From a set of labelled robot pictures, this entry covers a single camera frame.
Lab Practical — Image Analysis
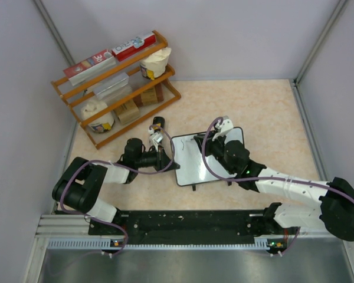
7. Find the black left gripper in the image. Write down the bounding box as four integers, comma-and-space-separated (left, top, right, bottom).
135, 145, 179, 173

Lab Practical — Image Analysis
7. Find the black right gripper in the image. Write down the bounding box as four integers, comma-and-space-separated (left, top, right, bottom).
195, 130, 236, 175

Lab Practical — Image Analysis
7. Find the black framed whiteboard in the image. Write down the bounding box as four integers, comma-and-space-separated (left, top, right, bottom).
172, 127, 244, 192

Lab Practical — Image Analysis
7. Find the black yellow drink can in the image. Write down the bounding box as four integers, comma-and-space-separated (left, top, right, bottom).
149, 116, 165, 140

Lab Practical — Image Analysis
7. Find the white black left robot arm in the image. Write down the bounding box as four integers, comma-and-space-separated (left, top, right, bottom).
52, 138, 180, 234

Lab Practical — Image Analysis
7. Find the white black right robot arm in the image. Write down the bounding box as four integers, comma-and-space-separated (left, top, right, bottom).
193, 134, 354, 241

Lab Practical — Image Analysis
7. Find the orange wooden shelf rack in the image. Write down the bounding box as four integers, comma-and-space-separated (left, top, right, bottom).
51, 31, 181, 149

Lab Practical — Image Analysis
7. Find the white paper bag right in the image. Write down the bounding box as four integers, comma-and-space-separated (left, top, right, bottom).
140, 47, 172, 80

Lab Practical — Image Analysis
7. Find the clear plastic box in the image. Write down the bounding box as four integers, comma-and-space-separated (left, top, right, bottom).
92, 73, 129, 99

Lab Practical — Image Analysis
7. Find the red white foil box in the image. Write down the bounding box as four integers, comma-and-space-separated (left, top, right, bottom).
111, 32, 156, 61

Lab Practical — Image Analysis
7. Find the red grey wrap box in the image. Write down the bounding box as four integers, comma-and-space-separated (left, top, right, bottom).
63, 49, 117, 86

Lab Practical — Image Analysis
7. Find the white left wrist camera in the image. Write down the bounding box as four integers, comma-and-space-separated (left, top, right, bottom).
148, 125, 163, 152

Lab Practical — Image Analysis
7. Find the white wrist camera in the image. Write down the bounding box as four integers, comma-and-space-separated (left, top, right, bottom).
212, 116, 234, 141
148, 125, 163, 152

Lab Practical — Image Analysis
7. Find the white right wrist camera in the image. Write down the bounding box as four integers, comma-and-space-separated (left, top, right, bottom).
212, 116, 234, 141

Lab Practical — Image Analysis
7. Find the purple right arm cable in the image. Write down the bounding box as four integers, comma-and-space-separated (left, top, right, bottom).
201, 117, 354, 257

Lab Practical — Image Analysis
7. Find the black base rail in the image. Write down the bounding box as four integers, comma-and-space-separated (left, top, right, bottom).
88, 209, 287, 245

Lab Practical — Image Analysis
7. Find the white slotted cable duct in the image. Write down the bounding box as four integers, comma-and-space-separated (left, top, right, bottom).
48, 235, 287, 251

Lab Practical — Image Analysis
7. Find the aluminium frame rail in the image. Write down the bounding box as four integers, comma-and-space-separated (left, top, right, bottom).
35, 215, 90, 238

